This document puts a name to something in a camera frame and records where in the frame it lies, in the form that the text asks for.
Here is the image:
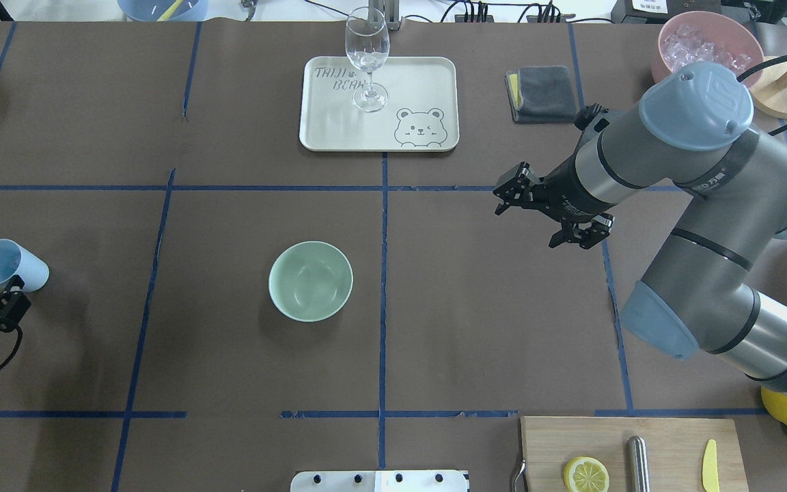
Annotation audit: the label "yellow lemon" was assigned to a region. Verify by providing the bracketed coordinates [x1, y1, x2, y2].
[761, 386, 787, 426]

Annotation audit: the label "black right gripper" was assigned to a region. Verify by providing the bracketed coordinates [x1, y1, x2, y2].
[493, 159, 615, 249]

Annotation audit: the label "light blue plastic cup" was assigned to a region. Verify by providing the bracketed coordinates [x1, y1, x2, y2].
[0, 238, 50, 292]

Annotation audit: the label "green bowl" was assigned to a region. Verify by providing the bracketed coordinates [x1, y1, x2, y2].
[268, 241, 354, 322]

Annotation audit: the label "steel knife handle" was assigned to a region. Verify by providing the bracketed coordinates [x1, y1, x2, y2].
[627, 435, 652, 491]

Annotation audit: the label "wooden cutting board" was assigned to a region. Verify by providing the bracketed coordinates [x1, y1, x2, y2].
[521, 416, 749, 491]

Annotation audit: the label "cream bear tray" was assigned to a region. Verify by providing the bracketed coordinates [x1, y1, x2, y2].
[299, 56, 460, 152]

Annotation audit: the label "pink bowl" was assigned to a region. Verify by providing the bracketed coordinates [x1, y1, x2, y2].
[652, 10, 763, 82]

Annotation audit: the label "clear wine glass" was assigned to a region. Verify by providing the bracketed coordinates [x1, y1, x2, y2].
[344, 6, 390, 113]

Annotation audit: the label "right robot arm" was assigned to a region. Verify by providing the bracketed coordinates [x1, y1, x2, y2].
[494, 61, 787, 395]

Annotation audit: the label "yellow plastic knife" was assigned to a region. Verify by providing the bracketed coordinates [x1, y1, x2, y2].
[702, 439, 719, 492]

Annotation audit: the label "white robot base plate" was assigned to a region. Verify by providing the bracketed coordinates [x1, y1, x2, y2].
[290, 469, 471, 491]

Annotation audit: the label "blue bowl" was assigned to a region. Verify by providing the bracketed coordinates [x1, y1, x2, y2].
[118, 0, 209, 22]

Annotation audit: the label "halved lemon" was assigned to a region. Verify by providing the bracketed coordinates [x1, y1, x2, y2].
[562, 456, 610, 491]

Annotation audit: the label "yellow fork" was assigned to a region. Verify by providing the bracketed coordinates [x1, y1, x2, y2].
[156, 0, 183, 22]

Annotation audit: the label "clear ice cubes in pink bowl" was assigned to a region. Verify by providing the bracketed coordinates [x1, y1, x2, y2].
[660, 25, 756, 75]

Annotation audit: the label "yellow sponge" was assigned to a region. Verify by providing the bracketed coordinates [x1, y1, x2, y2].
[506, 71, 522, 113]

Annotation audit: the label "grey folded cloth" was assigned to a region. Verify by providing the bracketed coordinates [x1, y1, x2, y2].
[510, 66, 577, 124]

